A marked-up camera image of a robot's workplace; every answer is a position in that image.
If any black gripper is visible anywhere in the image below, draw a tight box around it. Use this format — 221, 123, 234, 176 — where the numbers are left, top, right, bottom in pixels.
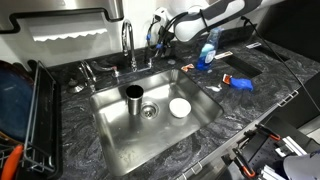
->
143, 25, 175, 65

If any chrome lever faucet handle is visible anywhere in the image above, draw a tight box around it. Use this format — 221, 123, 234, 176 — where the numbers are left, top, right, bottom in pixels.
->
90, 60, 120, 78
147, 56, 158, 70

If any silver metal cup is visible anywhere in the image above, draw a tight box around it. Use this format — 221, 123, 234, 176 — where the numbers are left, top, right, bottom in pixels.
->
125, 84, 145, 116

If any chrome sink faucet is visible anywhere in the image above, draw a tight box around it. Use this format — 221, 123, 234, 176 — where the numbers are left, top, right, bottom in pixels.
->
121, 19, 138, 73

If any small chrome side faucet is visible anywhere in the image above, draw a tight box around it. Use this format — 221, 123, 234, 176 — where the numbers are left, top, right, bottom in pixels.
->
78, 60, 98, 94

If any orange sauce packet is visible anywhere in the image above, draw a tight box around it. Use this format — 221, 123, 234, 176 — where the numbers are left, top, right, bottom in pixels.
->
222, 73, 233, 84
180, 63, 195, 73

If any blue dish soap bottle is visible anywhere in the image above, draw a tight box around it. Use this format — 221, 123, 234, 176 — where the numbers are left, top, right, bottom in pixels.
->
195, 27, 224, 72

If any round metal sink drain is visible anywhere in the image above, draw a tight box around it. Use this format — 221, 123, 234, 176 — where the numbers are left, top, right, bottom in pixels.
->
139, 101, 160, 120

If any white round bowl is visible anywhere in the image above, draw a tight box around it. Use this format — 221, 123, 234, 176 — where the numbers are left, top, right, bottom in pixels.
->
168, 97, 192, 119

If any white soap foam blob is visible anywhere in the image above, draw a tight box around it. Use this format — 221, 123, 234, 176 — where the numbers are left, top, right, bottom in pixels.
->
205, 83, 223, 93

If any white gold label strip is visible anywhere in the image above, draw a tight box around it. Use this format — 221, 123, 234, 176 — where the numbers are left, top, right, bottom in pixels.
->
214, 50, 234, 60

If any round chrome counter cap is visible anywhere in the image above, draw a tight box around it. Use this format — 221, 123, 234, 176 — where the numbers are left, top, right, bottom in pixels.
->
67, 78, 85, 94

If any blue sponge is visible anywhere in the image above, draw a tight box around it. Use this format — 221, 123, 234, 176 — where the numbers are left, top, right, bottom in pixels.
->
229, 77, 254, 92

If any stainless steel sink basin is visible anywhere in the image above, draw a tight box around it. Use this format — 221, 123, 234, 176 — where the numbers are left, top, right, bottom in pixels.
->
89, 68, 224, 178

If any small white label sticker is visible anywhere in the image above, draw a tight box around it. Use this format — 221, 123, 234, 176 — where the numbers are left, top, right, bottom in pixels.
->
245, 41, 263, 50

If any steel paper towel dispenser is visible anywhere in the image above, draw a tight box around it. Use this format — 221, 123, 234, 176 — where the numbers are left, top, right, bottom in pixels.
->
0, 0, 125, 43

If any black orange bar clamp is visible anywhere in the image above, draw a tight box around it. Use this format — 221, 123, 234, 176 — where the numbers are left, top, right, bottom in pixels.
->
232, 147, 257, 179
244, 123, 282, 143

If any dark blue plate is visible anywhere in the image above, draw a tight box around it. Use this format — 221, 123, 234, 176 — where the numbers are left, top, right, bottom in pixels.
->
0, 59, 34, 143

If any silver cabinet pull handle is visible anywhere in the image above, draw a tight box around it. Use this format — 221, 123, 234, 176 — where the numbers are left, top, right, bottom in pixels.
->
176, 162, 204, 180
277, 89, 299, 108

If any black power plug cable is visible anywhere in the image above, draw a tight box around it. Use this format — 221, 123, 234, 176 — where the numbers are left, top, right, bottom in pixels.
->
240, 15, 320, 104

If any black wire dish rack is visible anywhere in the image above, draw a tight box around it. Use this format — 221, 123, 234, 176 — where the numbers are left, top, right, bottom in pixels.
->
19, 59, 64, 179

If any orange utensil handle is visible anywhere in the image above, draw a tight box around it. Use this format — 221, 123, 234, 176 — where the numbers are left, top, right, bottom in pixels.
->
0, 143, 25, 180

